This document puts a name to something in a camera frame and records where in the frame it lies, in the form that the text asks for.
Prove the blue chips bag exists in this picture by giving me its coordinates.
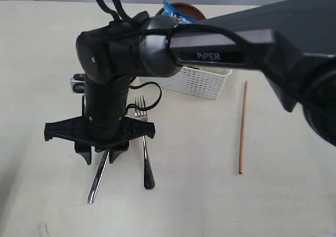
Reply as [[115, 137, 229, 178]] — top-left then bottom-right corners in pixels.
[[161, 1, 196, 24]]

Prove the stainless steel fork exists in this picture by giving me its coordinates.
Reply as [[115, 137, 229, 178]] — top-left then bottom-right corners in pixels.
[[134, 96, 155, 190]]

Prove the white perforated plastic basket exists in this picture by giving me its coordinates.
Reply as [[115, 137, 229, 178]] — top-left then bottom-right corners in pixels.
[[149, 66, 233, 101]]

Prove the brown wooden chopstick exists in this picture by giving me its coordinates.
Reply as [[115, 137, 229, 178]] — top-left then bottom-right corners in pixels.
[[238, 81, 248, 175]]

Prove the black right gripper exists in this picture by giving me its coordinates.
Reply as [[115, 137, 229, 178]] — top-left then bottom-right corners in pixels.
[[44, 77, 155, 165]]

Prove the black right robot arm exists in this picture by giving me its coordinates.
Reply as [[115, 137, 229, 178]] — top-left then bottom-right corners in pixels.
[[44, 0, 335, 164]]

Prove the brown round plate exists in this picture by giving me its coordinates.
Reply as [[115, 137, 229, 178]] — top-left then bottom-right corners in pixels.
[[153, 3, 206, 23]]

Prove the stainless steel knife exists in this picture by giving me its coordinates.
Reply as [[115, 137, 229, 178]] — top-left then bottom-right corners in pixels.
[[87, 150, 109, 204]]

